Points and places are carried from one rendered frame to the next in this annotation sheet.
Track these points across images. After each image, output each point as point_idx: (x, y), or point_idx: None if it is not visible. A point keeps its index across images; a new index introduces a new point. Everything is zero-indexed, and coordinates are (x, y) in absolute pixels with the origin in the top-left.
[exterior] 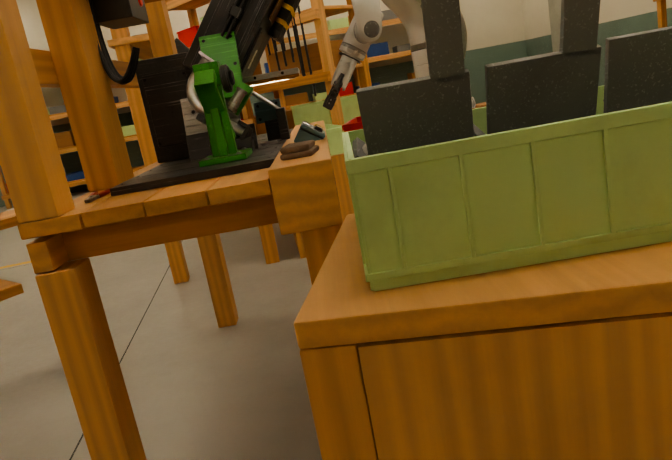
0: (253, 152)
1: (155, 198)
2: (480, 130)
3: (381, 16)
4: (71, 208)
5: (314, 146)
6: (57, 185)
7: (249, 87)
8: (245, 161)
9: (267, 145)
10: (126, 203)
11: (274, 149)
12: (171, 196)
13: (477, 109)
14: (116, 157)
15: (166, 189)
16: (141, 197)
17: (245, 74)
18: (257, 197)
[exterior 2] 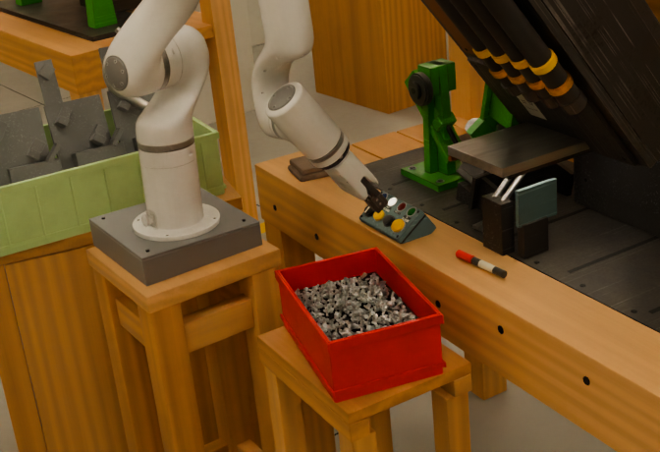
0: (439, 194)
1: (390, 134)
2: (114, 138)
3: (254, 107)
4: (466, 118)
5: (298, 172)
6: (458, 94)
7: (469, 128)
8: (384, 168)
9: (474, 218)
10: (412, 129)
11: (408, 197)
12: (375, 137)
13: (121, 155)
14: None
15: (419, 144)
16: (418, 135)
17: (543, 124)
18: None
